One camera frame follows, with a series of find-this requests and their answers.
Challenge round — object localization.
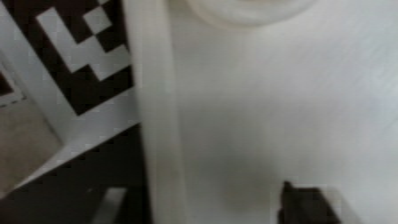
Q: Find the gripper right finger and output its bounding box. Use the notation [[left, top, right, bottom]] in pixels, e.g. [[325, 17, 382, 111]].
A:
[[277, 180, 363, 224]]

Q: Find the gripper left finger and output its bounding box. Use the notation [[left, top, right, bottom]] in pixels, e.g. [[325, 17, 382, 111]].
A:
[[89, 187, 146, 224]]

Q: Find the white table leg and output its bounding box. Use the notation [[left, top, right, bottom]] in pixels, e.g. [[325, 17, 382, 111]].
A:
[[0, 0, 139, 185]]

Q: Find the white square tabletop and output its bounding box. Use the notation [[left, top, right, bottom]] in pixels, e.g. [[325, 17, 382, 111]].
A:
[[123, 0, 398, 224]]

